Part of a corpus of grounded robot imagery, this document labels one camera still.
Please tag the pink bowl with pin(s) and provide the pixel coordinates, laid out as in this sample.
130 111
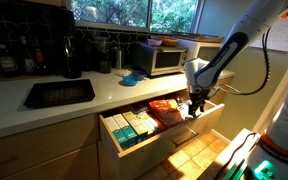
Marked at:
154 42

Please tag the red label bottle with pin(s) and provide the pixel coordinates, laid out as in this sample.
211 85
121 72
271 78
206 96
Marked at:
41 68

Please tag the silver toaster oven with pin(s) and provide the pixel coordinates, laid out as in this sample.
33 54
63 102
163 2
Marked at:
158 60

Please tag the yellow topped box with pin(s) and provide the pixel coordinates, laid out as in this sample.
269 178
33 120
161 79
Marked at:
136 124

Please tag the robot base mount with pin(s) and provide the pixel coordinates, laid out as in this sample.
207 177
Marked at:
267 159

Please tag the orange snack bag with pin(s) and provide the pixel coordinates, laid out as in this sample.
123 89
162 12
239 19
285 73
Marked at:
166 111

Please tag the teal box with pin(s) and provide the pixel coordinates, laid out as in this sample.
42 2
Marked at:
117 132
127 129

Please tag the wicker basket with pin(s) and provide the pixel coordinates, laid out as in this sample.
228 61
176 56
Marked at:
167 41

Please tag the dark blue bowl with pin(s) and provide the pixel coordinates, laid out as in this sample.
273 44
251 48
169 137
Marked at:
139 74

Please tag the black baking tray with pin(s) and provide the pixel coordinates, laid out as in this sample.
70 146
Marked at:
59 93

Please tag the dark glass bottle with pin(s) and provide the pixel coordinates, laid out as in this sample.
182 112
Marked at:
7 62

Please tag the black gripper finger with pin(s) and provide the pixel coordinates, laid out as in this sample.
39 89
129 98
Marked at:
201 106
192 109

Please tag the wooden cutting board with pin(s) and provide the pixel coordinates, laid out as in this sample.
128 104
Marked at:
198 37

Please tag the silver drawer handle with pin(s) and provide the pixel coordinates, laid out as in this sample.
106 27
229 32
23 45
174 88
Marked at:
183 137

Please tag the wooden top drawer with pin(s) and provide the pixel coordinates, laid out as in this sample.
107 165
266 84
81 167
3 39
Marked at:
136 160

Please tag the black coffee maker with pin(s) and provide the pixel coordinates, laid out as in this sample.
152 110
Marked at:
71 68

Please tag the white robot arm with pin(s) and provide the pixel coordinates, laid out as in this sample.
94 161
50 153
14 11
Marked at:
256 20

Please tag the teal blue bowl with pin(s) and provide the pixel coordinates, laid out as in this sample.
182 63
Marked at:
129 80

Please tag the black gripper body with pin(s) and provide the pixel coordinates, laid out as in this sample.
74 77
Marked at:
198 95

